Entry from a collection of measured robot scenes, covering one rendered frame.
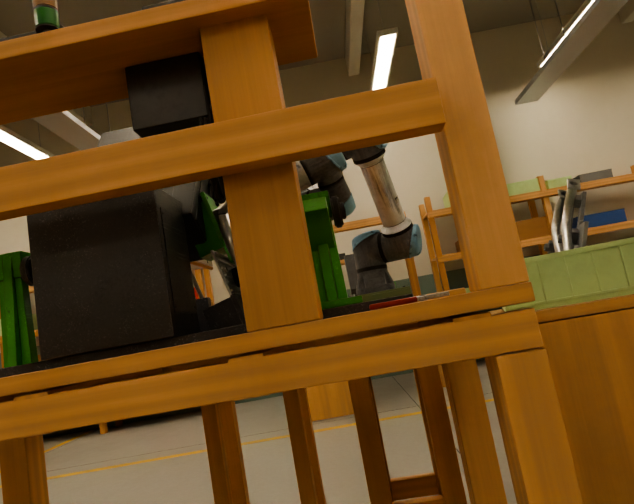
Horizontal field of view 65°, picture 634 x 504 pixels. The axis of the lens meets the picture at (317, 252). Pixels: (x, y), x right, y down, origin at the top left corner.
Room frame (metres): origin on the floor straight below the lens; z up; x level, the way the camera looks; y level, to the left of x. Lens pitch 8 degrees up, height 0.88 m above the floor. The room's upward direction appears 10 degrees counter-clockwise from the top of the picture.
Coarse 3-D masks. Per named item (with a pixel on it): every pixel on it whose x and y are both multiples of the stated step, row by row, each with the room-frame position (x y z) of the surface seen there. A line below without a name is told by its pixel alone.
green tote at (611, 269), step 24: (624, 240) 1.54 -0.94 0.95; (528, 264) 1.63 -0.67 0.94; (552, 264) 1.61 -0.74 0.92; (576, 264) 1.59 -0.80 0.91; (600, 264) 1.57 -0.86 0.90; (624, 264) 1.54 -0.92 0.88; (552, 288) 1.61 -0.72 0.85; (576, 288) 1.59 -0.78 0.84; (600, 288) 1.57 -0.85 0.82; (624, 288) 1.55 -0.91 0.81
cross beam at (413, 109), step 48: (384, 96) 0.87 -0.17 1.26; (432, 96) 0.86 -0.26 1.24; (144, 144) 0.89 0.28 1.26; (192, 144) 0.89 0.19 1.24; (240, 144) 0.88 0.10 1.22; (288, 144) 0.88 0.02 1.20; (336, 144) 0.87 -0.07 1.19; (0, 192) 0.91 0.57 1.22; (48, 192) 0.91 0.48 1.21; (96, 192) 0.90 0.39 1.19
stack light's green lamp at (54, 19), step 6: (42, 6) 0.98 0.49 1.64; (36, 12) 0.98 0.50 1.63; (42, 12) 0.98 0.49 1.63; (48, 12) 0.98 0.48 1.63; (54, 12) 0.99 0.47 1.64; (36, 18) 0.98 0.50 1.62; (42, 18) 0.98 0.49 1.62; (48, 18) 0.98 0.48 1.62; (54, 18) 0.99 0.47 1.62; (36, 24) 0.98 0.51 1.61; (42, 24) 0.98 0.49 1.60; (48, 24) 0.98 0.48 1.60; (54, 24) 0.99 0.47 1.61; (36, 30) 0.99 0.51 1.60; (42, 30) 0.99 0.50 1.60
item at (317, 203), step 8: (304, 200) 1.09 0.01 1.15; (312, 200) 1.08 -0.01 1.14; (320, 200) 1.08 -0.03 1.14; (304, 208) 1.06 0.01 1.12; (312, 208) 1.06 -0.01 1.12; (320, 208) 1.05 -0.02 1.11; (312, 216) 1.06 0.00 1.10; (320, 216) 1.06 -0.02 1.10; (328, 216) 1.07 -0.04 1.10; (312, 224) 1.08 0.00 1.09; (320, 224) 1.08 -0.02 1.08; (328, 224) 1.08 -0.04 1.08; (312, 232) 1.09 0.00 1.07; (320, 232) 1.09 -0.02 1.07; (328, 232) 1.09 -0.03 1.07; (312, 240) 1.10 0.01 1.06; (320, 240) 1.11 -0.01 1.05; (328, 240) 1.11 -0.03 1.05; (312, 248) 1.12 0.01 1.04
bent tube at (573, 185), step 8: (568, 184) 1.67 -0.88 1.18; (576, 184) 1.68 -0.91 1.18; (568, 192) 1.69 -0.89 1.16; (576, 192) 1.69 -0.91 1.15; (568, 200) 1.71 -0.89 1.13; (568, 208) 1.72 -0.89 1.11; (568, 216) 1.73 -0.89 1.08; (568, 224) 1.72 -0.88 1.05; (568, 232) 1.69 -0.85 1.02; (568, 240) 1.66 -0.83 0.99; (568, 248) 1.63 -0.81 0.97
